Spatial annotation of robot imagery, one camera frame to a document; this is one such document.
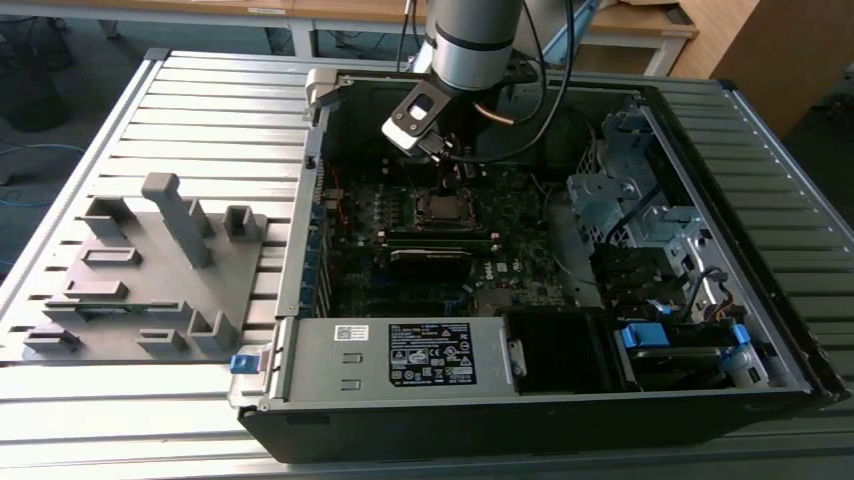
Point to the silver CPU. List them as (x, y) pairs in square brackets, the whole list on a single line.
[(448, 210)]

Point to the CPU socket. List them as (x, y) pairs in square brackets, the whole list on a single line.
[(447, 227)]

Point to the black RAM slot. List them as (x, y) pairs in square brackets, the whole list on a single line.
[(434, 245), (434, 234)]

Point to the copper coloured curved tube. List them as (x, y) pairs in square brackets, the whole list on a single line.
[(494, 115)]

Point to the silver metal drive cage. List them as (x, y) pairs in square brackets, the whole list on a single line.
[(594, 192)]

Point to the grey case release latch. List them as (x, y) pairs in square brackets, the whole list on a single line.
[(320, 82)]

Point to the green motherboard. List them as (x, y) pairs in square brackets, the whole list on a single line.
[(527, 250)]

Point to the black heatsink block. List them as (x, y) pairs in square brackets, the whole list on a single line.
[(430, 265)]

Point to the bronze chipset heatsink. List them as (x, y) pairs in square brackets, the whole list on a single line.
[(495, 299)]

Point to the blue disk carrier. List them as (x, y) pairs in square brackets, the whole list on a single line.
[(643, 335)]

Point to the wooden cabinet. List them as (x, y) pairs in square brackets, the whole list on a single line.
[(787, 60)]

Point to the grey power supply unit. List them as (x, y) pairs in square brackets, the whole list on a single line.
[(320, 365)]

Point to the grey parts rack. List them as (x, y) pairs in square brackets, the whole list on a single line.
[(160, 285)]

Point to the black disk drive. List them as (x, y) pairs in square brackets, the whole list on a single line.
[(674, 367)]

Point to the blue case latch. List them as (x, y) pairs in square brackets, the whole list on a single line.
[(242, 364)]

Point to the small blue plastic clip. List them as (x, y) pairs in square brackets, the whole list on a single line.
[(741, 334)]

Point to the black open PC case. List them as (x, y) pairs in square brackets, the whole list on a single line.
[(467, 435)]

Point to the green RAM stick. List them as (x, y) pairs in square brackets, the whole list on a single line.
[(109, 310)]

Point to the black office chair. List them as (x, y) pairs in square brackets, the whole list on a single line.
[(36, 100)]

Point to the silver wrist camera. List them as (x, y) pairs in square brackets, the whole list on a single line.
[(400, 132)]

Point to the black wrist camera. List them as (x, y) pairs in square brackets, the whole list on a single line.
[(523, 80)]

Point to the wooden desk white frame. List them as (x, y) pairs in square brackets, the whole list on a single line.
[(650, 27)]

